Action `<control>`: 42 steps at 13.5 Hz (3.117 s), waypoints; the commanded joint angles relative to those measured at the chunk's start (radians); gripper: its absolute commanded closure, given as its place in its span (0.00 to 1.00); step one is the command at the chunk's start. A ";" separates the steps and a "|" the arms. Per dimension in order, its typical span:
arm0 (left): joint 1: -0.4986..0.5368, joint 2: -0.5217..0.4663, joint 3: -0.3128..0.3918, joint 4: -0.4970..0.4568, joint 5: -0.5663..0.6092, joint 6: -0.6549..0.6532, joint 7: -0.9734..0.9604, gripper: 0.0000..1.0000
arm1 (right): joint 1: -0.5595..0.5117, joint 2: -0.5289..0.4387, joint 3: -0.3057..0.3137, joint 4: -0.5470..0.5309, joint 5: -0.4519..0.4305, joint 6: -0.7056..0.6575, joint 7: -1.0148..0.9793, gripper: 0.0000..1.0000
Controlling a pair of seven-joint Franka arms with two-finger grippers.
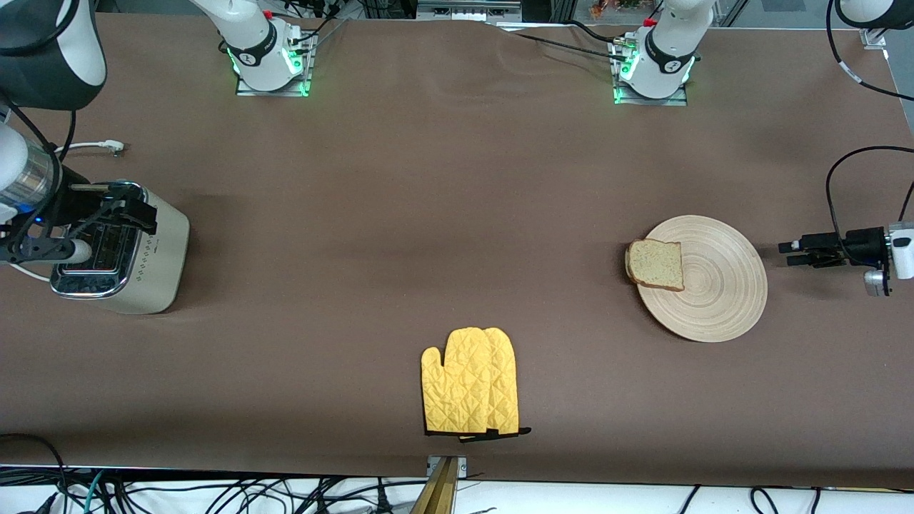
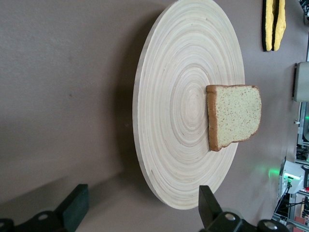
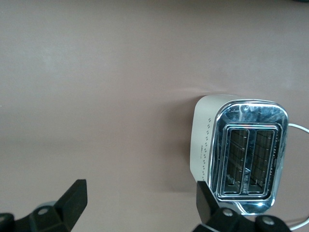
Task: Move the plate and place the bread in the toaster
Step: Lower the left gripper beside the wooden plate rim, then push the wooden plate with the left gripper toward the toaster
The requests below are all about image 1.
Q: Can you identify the black table cable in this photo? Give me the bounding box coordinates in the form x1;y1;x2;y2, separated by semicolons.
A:
570;19;616;45
508;31;631;62

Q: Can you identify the white toaster power cable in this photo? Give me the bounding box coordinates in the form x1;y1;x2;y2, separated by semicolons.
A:
7;140;126;281

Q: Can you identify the brown bread slice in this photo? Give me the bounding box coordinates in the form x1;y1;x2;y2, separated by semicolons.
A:
626;239;685;292

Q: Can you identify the gold aluminium bar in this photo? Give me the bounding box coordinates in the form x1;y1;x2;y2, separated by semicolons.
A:
411;457;461;514

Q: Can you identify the beige two-slot toaster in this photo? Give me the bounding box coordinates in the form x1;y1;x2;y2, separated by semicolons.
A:
50;181;191;315

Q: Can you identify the aluminium table edge rail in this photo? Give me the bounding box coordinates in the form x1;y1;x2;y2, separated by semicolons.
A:
860;29;914;136

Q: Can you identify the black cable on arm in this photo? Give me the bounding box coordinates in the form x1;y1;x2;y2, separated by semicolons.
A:
0;100;78;243
825;0;914;247

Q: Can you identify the teal cable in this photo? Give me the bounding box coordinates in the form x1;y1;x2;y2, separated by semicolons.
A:
81;470;106;514

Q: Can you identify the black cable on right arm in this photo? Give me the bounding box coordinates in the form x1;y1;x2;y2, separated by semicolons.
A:
0;100;78;243

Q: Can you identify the round wooden plate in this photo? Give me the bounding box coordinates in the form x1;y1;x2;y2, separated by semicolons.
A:
636;215;768;343

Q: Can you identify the yellow quilted oven mitt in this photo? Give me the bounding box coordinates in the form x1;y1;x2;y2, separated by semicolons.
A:
421;327;501;437
457;327;533;443

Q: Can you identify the black looped floor cable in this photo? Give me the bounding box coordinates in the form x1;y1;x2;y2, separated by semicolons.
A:
0;433;69;514

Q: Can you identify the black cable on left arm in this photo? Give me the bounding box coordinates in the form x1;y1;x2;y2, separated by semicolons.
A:
825;0;914;247

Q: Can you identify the grey box behind table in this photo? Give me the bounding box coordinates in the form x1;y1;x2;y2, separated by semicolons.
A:
416;0;522;21

